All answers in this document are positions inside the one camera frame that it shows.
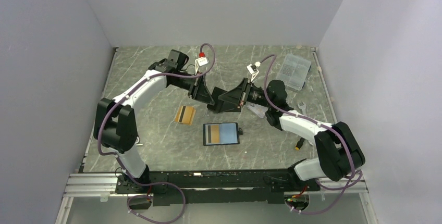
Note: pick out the black leather card holder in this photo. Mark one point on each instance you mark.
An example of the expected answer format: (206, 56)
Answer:
(229, 133)

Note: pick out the clear plastic screw box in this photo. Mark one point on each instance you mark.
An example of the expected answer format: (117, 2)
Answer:
(293, 71)

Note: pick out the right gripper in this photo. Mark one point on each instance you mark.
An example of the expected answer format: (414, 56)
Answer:
(235, 95)

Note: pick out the gold VIP card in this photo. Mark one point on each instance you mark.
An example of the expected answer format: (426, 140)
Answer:
(212, 134)

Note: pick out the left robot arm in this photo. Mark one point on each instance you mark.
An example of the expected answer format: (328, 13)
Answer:
(115, 127)

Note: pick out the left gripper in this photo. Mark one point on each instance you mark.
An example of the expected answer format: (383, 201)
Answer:
(199, 91)

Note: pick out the silver wrench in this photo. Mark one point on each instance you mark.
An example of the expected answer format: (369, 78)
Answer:
(302, 106)

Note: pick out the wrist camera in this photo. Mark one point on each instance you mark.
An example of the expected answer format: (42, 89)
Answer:
(253, 70)
(200, 61)

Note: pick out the silver card stack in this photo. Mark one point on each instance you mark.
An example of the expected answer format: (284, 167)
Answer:
(259, 110)

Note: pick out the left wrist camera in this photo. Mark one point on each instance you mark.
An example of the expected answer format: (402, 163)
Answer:
(200, 61)

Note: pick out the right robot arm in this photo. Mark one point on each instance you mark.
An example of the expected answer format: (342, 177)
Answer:
(338, 153)

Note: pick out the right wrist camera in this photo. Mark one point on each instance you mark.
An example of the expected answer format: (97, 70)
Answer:
(253, 70)

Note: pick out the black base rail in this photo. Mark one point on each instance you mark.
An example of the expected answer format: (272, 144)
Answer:
(218, 186)

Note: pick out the black yellow screwdriver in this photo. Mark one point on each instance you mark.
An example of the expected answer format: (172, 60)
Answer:
(299, 144)

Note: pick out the aluminium frame rail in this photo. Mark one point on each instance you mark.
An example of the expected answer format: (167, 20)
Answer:
(105, 185)

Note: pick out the black card stack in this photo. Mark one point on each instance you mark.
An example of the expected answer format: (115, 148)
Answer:
(220, 107)

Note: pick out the gold card stack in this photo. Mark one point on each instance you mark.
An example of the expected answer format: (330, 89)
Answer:
(185, 115)

